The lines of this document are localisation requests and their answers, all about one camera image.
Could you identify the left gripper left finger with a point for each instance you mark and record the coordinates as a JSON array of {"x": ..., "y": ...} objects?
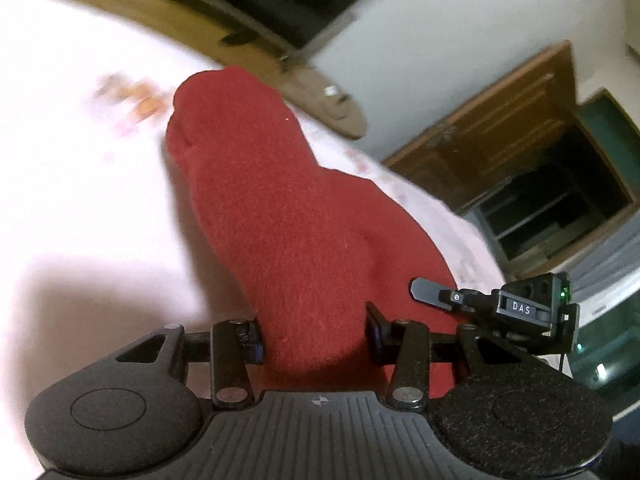
[{"x": 143, "y": 404}]

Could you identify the white floral bed sheet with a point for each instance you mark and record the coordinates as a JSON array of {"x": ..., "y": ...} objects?
[{"x": 99, "y": 241}]

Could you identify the wooden tv stand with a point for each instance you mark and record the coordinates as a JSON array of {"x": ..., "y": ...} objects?
[{"x": 228, "y": 37}]

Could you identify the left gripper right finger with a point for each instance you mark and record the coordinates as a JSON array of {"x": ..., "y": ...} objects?
[{"x": 490, "y": 404}]

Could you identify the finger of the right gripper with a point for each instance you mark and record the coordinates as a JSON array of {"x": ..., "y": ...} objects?
[{"x": 434, "y": 294}]

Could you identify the brown wooden door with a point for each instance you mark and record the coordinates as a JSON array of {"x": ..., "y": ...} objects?
[{"x": 496, "y": 135}]

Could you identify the red small garment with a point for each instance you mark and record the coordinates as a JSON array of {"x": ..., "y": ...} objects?
[{"x": 309, "y": 247}]

